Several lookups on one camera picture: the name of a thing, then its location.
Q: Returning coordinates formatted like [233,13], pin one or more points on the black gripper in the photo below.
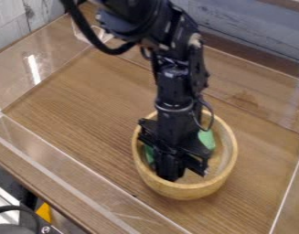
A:
[171,134]

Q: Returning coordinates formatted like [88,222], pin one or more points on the green rectangular block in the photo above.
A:
[205,138]

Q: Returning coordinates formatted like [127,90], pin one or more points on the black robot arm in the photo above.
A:
[160,28]

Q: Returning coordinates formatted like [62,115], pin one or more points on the brown wooden bowl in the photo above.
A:
[192,186]

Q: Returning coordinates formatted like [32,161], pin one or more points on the yellow label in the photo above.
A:
[42,211]

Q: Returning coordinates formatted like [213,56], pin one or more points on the clear acrylic tray wall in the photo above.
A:
[70,102]

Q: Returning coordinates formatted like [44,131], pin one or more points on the clear acrylic corner bracket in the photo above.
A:
[94,37]

